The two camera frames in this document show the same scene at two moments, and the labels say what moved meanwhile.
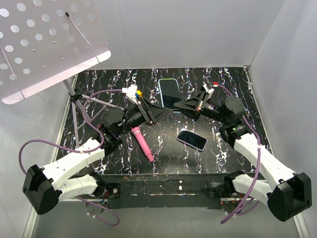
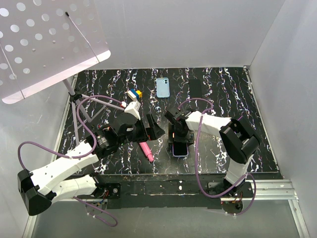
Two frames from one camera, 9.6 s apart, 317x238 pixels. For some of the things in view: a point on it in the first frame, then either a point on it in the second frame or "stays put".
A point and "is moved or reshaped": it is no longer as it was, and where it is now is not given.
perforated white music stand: [43, 42] stays put
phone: [170, 92] is moved or reshaped
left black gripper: [153, 113] → [152, 133]
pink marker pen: [136, 130] stays put
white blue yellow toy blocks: [138, 94] stays put
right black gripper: [189, 107] → [189, 138]
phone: [192, 140] is moved or reshaped
